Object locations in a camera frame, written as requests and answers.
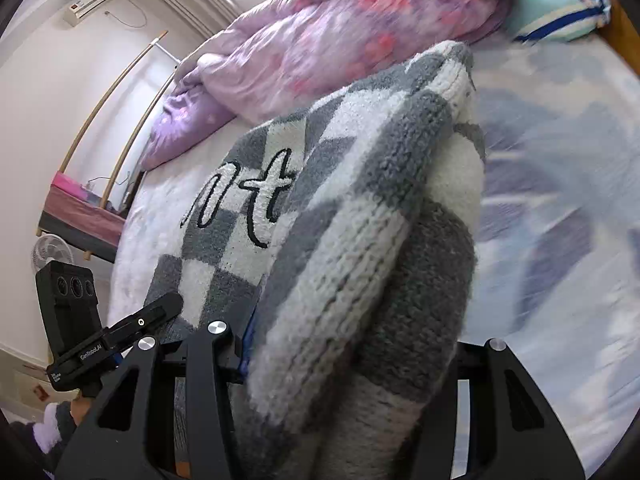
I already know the white wall air conditioner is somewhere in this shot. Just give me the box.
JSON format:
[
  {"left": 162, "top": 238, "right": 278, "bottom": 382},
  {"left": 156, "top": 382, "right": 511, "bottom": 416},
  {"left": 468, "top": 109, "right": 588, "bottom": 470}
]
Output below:
[{"left": 63, "top": 0, "right": 110, "bottom": 26}]

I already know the purple pink floral quilt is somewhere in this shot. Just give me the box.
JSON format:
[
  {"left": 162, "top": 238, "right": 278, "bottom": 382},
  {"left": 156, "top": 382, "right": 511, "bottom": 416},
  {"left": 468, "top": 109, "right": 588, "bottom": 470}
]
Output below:
[{"left": 141, "top": 0, "right": 512, "bottom": 170}]

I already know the grey white checkered knit sweater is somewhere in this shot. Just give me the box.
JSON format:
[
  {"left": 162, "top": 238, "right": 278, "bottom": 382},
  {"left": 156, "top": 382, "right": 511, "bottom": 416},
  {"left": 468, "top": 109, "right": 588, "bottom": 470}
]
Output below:
[{"left": 146, "top": 41, "right": 485, "bottom": 479}]

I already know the pink covered side table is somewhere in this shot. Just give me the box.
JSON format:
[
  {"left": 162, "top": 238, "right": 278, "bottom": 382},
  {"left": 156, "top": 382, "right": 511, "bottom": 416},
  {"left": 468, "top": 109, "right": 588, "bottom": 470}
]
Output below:
[{"left": 37, "top": 171, "right": 125, "bottom": 263}]

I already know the light blue striped pillow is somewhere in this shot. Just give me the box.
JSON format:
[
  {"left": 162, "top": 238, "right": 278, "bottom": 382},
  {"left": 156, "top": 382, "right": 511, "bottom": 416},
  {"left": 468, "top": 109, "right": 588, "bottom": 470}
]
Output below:
[{"left": 503, "top": 0, "right": 612, "bottom": 44}]

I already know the white standing fan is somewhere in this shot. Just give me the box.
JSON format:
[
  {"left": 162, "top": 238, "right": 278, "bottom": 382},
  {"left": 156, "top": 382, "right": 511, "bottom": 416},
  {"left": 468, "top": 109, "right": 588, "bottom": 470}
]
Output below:
[{"left": 32, "top": 234, "right": 75, "bottom": 273}]

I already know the white floral bed sheet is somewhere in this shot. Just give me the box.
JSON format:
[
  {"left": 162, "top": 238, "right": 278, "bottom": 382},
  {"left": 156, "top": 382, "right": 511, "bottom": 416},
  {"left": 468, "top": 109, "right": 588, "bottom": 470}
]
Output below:
[{"left": 106, "top": 29, "right": 640, "bottom": 476}]

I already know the wooden pole rack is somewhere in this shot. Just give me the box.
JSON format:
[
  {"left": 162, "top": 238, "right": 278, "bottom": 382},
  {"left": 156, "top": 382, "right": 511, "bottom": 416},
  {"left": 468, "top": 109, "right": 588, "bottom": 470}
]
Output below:
[{"left": 55, "top": 29, "right": 179, "bottom": 220}]

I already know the orange wooden headboard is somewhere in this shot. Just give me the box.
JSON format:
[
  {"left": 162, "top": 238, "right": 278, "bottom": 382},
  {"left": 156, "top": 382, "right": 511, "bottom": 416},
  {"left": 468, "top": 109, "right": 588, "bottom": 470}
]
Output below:
[{"left": 514, "top": 0, "right": 640, "bottom": 79}]

